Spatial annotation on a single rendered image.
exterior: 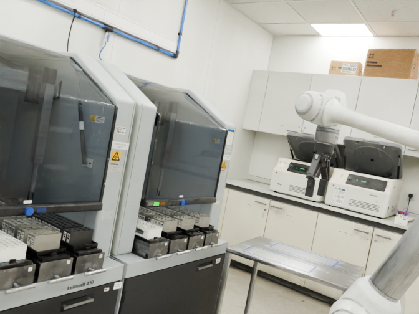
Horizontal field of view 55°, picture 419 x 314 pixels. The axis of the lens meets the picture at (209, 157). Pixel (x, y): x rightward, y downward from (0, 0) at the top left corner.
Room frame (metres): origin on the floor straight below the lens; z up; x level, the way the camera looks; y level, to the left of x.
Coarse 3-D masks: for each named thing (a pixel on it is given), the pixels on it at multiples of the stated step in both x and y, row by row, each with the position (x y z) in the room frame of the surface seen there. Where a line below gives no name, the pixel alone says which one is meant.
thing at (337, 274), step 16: (256, 240) 2.21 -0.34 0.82; (272, 240) 2.28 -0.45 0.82; (240, 256) 1.91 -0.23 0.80; (256, 256) 1.90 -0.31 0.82; (272, 256) 1.95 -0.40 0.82; (288, 256) 2.00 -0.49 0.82; (304, 256) 2.06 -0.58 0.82; (320, 256) 2.12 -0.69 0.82; (224, 272) 1.94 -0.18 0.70; (256, 272) 2.32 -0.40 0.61; (288, 272) 1.79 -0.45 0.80; (304, 272) 1.78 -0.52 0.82; (320, 272) 1.82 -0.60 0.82; (336, 272) 1.87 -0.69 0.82; (352, 272) 1.92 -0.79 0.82; (224, 288) 1.95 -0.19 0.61; (336, 288) 1.69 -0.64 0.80
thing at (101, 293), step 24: (96, 72) 1.77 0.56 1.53; (120, 96) 1.70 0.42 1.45; (120, 120) 1.69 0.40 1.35; (120, 168) 1.73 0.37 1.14; (120, 192) 1.75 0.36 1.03; (72, 216) 1.75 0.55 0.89; (96, 216) 1.66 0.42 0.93; (96, 240) 1.67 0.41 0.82; (120, 264) 1.69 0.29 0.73; (48, 288) 1.40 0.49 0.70; (72, 288) 1.49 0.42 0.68; (96, 288) 1.59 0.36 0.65; (0, 312) 1.27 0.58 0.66; (24, 312) 1.34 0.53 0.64; (48, 312) 1.42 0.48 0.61; (72, 312) 1.51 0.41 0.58; (96, 312) 1.61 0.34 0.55
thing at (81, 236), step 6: (90, 228) 1.64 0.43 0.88; (72, 234) 1.55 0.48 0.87; (78, 234) 1.57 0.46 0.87; (84, 234) 1.60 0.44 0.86; (90, 234) 1.62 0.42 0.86; (66, 240) 1.55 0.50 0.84; (72, 240) 1.55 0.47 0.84; (78, 240) 1.58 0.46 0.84; (84, 240) 1.60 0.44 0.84; (90, 240) 1.63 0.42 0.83
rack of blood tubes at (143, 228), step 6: (138, 222) 1.95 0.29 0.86; (144, 222) 1.97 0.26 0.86; (138, 228) 2.02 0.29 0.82; (144, 228) 1.87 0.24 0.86; (150, 228) 1.88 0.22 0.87; (156, 228) 1.90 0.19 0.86; (138, 234) 1.89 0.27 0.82; (144, 234) 1.87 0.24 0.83; (150, 234) 1.87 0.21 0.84; (156, 234) 1.90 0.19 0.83
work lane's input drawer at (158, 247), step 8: (136, 240) 1.87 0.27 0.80; (144, 240) 1.86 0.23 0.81; (152, 240) 1.85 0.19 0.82; (160, 240) 1.89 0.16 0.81; (136, 248) 1.87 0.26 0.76; (144, 248) 1.84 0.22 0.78; (152, 248) 1.84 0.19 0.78; (160, 248) 1.89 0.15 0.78; (152, 256) 1.85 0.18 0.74; (160, 256) 1.84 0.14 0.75; (168, 256) 1.88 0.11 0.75
